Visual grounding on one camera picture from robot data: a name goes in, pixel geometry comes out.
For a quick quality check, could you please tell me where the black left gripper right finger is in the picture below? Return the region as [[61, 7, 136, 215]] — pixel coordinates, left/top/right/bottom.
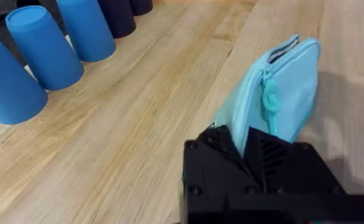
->
[[243, 126, 347, 196]]

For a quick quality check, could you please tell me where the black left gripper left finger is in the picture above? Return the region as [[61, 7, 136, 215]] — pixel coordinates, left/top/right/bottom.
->
[[183, 124, 263, 197]]

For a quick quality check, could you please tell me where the light blue zip bag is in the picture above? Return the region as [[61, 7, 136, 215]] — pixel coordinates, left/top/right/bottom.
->
[[212, 34, 322, 158]]

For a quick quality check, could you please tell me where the dark navy plastic cup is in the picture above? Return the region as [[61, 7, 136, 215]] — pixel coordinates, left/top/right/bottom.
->
[[96, 0, 137, 39], [128, 0, 154, 17]]

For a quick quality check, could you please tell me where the blue plastic cup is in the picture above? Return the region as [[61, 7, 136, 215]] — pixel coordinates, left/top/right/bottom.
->
[[0, 32, 49, 126], [55, 0, 117, 63], [5, 5, 85, 91]]

